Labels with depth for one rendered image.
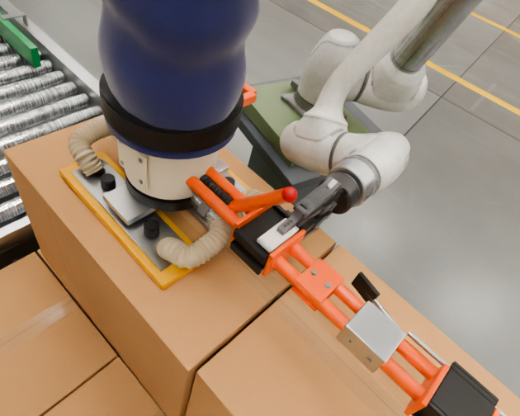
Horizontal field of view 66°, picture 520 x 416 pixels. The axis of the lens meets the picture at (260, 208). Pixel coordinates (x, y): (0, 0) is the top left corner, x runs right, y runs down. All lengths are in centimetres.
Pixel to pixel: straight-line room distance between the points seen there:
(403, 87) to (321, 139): 52
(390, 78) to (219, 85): 82
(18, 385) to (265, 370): 63
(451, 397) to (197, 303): 40
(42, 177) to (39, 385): 49
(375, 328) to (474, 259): 195
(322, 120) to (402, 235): 155
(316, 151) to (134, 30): 48
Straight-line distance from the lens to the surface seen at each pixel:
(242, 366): 70
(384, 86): 134
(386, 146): 84
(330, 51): 131
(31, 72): 197
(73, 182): 87
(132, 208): 77
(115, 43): 58
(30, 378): 114
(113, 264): 76
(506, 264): 266
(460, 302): 230
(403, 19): 90
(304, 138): 90
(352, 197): 74
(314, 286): 61
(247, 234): 63
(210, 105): 58
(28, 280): 126
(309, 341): 75
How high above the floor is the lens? 160
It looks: 48 degrees down
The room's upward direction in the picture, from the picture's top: 18 degrees clockwise
